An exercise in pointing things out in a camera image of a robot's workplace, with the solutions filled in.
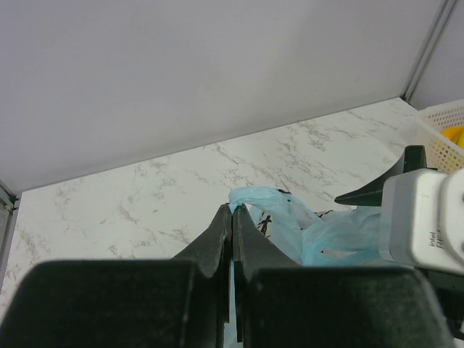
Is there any right aluminium corner post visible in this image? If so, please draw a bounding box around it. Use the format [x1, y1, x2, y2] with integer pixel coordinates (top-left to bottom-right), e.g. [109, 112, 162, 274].
[400, 0, 460, 104]

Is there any light blue plastic bag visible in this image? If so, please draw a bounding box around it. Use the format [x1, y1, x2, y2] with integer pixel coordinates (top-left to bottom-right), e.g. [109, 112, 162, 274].
[228, 186, 394, 267]

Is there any left aluminium corner post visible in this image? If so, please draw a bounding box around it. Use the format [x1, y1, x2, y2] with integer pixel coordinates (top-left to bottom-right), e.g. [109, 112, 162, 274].
[1, 182, 20, 280]

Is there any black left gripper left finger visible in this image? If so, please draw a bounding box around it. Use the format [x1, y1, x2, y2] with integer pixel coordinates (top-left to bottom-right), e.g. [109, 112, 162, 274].
[173, 204, 232, 347]

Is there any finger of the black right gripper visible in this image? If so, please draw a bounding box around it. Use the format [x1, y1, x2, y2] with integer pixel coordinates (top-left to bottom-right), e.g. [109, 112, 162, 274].
[334, 145, 427, 207]

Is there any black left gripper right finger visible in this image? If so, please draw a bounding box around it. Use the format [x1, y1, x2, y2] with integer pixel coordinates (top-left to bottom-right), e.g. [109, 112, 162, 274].
[232, 205, 299, 347]

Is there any aluminium corner post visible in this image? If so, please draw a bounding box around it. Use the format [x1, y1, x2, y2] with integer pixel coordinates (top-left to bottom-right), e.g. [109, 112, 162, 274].
[400, 0, 460, 104]
[1, 182, 20, 280]

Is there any yellow fake banana bunch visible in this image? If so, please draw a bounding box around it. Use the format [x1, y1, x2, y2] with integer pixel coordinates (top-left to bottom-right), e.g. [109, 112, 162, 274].
[441, 125, 464, 149]

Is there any white plastic fruit basket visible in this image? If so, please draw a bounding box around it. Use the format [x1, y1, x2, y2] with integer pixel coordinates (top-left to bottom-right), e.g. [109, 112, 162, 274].
[416, 99, 463, 174]

